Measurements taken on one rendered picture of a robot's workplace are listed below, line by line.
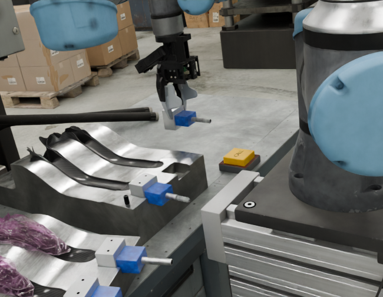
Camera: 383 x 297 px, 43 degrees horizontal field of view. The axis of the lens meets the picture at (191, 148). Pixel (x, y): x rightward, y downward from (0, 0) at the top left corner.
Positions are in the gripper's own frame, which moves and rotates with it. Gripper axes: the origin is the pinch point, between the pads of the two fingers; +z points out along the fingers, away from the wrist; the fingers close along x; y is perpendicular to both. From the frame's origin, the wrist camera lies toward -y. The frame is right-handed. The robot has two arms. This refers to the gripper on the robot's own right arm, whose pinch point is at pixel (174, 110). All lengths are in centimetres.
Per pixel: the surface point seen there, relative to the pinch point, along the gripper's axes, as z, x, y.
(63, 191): 6.5, -35.4, -6.5
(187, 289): 34.3, -25.1, 15.0
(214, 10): 69, 557, -336
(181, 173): 8.7, -15.9, 11.5
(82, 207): 8.9, -36.0, -0.7
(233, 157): 11.4, 0.2, 16.1
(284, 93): 95, 277, -97
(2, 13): -26, 8, -73
